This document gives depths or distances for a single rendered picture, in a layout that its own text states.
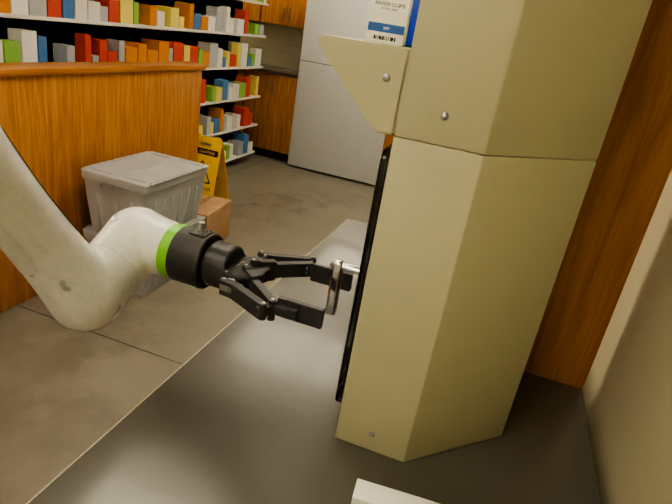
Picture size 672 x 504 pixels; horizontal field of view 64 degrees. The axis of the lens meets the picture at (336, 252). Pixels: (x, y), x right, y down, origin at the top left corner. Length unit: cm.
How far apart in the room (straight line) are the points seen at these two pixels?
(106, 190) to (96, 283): 219
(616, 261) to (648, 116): 26
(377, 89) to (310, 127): 531
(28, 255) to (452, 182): 56
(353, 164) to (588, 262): 491
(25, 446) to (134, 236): 150
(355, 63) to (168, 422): 58
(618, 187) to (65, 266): 89
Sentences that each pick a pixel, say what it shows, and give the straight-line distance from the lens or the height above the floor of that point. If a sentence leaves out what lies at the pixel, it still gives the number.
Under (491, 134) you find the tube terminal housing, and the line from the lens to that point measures 66.
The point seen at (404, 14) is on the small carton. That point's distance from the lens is 76.
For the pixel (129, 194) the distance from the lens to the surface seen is 293.
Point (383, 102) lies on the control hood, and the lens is 67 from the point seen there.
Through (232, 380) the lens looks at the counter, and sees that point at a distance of 97.
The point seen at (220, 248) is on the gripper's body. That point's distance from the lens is 85.
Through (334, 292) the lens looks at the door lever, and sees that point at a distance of 81.
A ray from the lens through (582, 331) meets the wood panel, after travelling 114.
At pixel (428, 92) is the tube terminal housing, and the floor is 147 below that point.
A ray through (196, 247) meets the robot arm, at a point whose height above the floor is 118.
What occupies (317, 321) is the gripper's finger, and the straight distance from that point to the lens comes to 76.
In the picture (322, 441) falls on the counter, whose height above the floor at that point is 94.
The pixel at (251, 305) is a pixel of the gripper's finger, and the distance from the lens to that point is 77.
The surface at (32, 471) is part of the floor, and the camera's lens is 220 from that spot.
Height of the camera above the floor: 152
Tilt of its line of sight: 23 degrees down
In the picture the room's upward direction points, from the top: 10 degrees clockwise
